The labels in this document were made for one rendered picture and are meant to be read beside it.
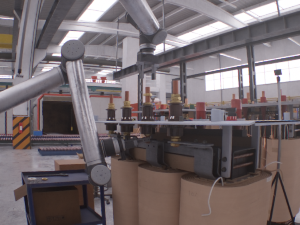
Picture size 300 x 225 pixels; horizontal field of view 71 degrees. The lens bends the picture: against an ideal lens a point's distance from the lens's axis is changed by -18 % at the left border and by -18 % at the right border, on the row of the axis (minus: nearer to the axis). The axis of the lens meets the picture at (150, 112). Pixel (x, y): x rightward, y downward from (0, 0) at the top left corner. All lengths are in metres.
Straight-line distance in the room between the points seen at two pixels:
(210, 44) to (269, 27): 3.52
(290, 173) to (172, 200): 1.66
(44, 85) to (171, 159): 0.92
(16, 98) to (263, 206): 1.56
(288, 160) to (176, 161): 1.57
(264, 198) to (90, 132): 0.96
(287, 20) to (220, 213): 9.37
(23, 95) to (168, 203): 1.11
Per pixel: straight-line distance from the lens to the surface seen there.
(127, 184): 1.82
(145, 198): 1.56
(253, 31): 10.81
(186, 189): 1.23
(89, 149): 1.27
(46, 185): 1.84
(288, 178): 2.79
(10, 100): 1.62
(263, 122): 0.86
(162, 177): 1.41
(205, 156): 1.15
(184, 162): 1.42
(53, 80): 1.62
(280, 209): 2.87
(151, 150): 1.50
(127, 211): 1.89
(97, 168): 1.24
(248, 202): 1.17
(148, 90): 1.49
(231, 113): 1.43
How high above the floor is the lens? 1.37
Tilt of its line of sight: 2 degrees up
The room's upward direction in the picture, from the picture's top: straight up
